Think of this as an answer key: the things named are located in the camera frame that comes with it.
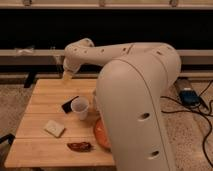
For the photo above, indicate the black object at left edge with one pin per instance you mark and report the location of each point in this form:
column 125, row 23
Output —
column 9, row 138

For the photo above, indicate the blue power box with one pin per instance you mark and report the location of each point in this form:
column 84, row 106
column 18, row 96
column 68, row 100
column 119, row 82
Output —
column 189, row 97

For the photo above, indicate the orange plate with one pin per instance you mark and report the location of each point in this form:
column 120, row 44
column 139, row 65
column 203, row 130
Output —
column 100, row 134

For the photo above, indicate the wooden table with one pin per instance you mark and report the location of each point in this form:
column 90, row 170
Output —
column 49, row 137

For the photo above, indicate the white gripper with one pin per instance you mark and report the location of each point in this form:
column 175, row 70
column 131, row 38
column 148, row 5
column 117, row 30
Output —
column 70, row 67

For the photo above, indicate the black rectangular object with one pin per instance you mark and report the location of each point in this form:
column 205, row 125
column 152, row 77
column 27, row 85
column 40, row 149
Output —
column 67, row 106

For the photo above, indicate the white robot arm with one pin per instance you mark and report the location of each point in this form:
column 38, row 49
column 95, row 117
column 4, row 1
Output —
column 128, row 91

